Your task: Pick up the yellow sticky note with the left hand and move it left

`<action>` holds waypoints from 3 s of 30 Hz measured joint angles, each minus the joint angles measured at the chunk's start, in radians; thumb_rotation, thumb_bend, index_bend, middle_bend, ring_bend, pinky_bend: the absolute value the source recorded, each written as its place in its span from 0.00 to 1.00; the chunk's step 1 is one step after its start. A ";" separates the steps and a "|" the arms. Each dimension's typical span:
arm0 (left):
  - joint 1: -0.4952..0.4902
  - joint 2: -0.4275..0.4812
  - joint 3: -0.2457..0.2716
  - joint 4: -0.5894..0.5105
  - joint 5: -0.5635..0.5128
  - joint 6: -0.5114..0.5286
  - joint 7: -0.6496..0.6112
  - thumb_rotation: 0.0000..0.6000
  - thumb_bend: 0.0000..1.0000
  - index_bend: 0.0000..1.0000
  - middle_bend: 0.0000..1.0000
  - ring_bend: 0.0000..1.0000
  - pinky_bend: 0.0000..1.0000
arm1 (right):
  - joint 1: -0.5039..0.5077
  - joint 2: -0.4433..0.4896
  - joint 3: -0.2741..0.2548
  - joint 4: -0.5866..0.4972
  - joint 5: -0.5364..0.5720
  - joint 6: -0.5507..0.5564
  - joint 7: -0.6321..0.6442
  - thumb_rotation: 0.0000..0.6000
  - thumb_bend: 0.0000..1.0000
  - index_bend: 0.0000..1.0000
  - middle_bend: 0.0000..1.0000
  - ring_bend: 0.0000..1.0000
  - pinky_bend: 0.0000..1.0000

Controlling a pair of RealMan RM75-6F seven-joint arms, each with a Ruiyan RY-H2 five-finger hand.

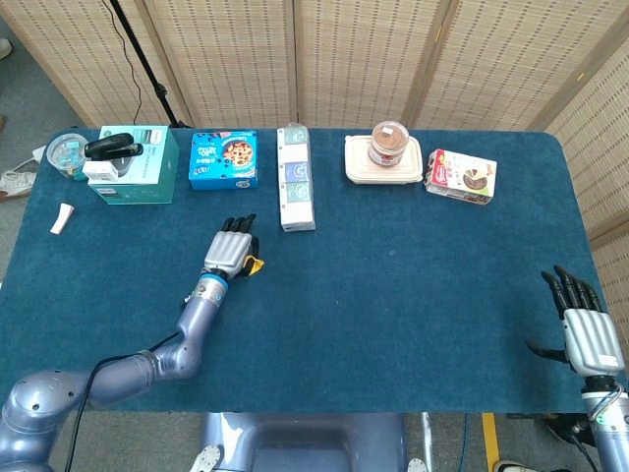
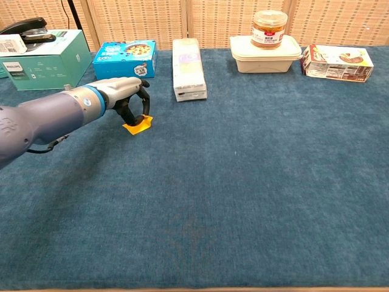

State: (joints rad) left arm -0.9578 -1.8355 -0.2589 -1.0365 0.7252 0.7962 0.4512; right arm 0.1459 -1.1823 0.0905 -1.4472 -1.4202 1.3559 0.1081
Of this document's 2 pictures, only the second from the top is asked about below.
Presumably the bamboo folding screen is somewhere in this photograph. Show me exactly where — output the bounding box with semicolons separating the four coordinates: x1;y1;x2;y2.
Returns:
0;0;389;52

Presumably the white brown cake box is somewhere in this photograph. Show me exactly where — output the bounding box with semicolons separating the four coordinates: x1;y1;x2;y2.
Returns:
300;44;374;83

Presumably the blue cookie box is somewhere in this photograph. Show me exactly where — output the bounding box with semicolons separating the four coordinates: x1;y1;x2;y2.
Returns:
92;40;157;80

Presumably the black stapler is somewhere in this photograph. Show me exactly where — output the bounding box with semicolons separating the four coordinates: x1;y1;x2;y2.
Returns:
0;17;57;46

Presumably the blue tablecloth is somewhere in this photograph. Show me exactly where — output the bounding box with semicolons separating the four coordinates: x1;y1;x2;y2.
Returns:
0;45;389;290

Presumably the teal Philips cardboard box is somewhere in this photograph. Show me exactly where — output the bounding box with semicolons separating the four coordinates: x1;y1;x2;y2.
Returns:
0;29;93;91

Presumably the black pole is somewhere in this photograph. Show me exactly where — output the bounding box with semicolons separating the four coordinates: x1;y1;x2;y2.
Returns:
66;0;83;30

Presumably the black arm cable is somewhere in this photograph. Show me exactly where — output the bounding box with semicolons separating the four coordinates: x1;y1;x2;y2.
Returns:
26;135;70;154

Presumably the yellow plastic piece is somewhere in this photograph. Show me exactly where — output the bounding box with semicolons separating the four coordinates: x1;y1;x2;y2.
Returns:
122;114;154;136

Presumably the long white wrapped box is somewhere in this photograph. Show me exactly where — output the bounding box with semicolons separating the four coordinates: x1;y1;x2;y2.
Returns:
172;38;208;103

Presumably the small white printed box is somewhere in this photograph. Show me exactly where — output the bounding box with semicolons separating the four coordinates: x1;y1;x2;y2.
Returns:
0;33;28;58

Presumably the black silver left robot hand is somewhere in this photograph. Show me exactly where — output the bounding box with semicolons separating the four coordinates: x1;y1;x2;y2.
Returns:
98;77;151;127

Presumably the beige lidded plastic container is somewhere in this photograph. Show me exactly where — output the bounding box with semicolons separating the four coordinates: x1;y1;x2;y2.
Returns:
229;35;303;74

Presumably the clear jar with orange contents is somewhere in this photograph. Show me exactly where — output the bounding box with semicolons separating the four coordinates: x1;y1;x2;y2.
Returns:
250;10;289;49

